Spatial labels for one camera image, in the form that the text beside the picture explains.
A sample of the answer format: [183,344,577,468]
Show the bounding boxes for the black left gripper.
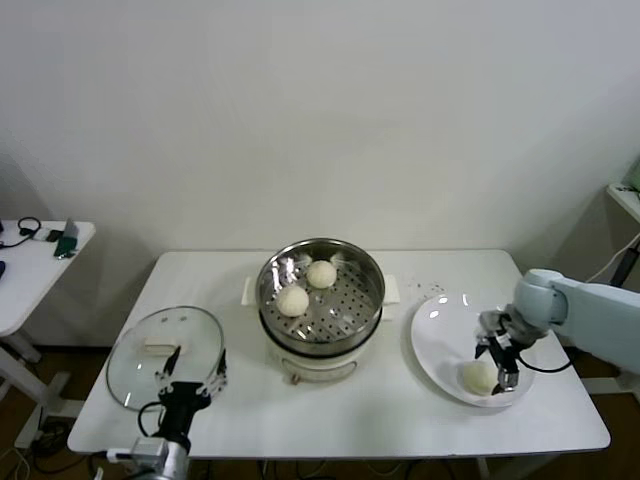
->
[153,346,229,444]

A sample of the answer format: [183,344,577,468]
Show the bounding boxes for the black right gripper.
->
[473,327,525,397]

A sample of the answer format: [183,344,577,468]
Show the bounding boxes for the white steamed baozi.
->
[305,259,337,290]
[276,284,310,318]
[460,362,499,397]

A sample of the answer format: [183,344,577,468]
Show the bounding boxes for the glass pot lid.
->
[105,305,225,411]

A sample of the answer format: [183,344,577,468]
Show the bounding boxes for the perforated steel steamer basket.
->
[256,238,387,342]

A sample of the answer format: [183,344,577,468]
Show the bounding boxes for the white oval plate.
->
[409,293,540,407]

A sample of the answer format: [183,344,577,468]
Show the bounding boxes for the brown crumbs scatter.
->
[402,279,446,296]

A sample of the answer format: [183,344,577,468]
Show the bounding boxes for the white electric cooker pot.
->
[241,272,404,387]

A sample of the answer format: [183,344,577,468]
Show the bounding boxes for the green and grey tool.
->
[53,217,81,260]

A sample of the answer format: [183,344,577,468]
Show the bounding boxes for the white side table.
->
[0,219,97,449]

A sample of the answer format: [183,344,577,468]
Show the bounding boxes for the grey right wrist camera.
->
[478,309,509,332]

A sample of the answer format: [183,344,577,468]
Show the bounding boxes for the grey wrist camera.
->
[478,309,509,332]
[130,435,169,459]

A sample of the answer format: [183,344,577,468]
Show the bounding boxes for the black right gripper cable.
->
[517,344,574,374]

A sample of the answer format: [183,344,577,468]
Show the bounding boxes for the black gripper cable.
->
[517,344,574,374]
[138,399,166,439]

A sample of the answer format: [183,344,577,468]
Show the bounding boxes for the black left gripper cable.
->
[138,399,166,439]

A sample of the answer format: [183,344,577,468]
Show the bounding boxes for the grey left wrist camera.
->
[130,435,169,459]

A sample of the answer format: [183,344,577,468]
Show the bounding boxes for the black floor cable bundle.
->
[30,418,71,474]

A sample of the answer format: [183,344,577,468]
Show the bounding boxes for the black power adapter cable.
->
[607,239,640,290]

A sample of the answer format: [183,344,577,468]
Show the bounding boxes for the white floor cable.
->
[0,447,31,480]

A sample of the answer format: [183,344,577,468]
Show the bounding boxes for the black looped cable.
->
[0,215,44,250]

